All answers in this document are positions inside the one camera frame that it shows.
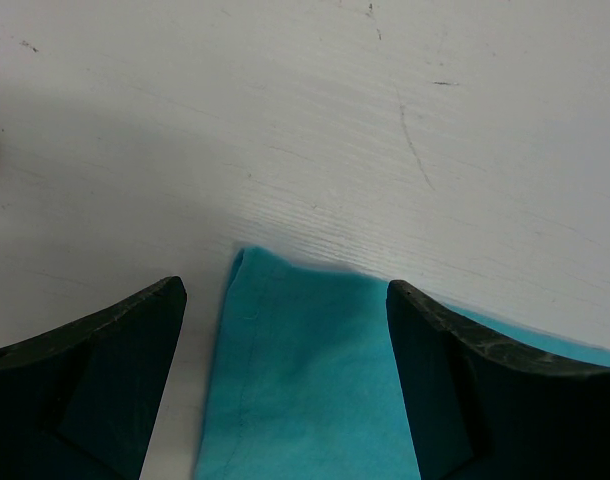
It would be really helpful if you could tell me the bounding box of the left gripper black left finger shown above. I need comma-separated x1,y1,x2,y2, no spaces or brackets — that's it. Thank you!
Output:
0,276,187,479

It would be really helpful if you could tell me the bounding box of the turquoise t shirt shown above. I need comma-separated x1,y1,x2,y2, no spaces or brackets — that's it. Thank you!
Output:
195,247,610,479

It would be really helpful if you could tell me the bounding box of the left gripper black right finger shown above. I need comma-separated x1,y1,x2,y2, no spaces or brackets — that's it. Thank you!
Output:
386,280,610,479

